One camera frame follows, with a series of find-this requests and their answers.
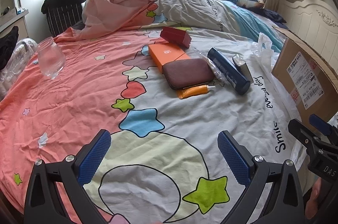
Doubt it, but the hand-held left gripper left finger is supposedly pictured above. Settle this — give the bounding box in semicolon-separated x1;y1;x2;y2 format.
24;129;113;224

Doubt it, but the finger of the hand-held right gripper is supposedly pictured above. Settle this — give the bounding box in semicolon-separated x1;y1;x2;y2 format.
309;114;338;146
288;120;321;150

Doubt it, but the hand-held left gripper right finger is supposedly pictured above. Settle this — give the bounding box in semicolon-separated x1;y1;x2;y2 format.
217;131;307;224

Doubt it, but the cardboard box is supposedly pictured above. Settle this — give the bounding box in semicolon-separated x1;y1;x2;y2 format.
271;26;338;136

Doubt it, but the orange tube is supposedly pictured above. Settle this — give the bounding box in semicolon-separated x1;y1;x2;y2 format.
176;84;215;100

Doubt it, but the dark blue bottle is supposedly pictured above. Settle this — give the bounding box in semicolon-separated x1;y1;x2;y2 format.
207;47;251;96

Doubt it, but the brown leather wallet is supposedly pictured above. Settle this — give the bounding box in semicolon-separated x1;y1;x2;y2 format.
162;58;215;91

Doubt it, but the orange box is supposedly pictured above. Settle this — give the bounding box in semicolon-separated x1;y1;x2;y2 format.
148;44;191;74

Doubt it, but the red gift box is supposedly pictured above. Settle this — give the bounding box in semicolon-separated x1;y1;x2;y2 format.
160;27;192;49

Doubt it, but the person's right hand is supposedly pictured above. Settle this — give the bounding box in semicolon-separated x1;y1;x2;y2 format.
304;176;323;219

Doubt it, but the printed star bedsheet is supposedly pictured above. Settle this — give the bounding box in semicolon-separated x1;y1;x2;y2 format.
0;26;304;224

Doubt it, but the small grey box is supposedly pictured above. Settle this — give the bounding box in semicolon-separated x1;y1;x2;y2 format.
232;54;254;83

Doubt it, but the white plastic bag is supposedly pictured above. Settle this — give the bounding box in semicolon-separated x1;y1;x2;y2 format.
249;32;312;172

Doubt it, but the clear plastic wrapper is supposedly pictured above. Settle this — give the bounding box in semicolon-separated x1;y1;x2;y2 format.
195;47;225;87

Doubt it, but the clear glass jar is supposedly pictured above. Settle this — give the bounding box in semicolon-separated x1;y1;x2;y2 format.
36;37;66;80

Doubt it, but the cream wooden headboard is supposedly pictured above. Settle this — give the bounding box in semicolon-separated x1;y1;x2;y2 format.
277;0;338;60

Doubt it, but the clear plastic bag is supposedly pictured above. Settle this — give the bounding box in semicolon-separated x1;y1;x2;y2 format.
0;38;38;100

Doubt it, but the dark navy blanket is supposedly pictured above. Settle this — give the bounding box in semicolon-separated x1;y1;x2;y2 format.
260;8;288;24

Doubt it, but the black clothing pile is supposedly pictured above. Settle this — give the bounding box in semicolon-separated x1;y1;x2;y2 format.
0;26;20;71

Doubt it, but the black striped suitcase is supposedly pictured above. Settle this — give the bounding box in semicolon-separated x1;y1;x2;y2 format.
43;0;88;37

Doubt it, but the white desk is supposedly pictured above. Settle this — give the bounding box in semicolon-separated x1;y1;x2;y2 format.
0;8;29;41

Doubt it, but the crumpled printed duvet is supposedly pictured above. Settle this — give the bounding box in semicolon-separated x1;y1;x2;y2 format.
79;0;287;54

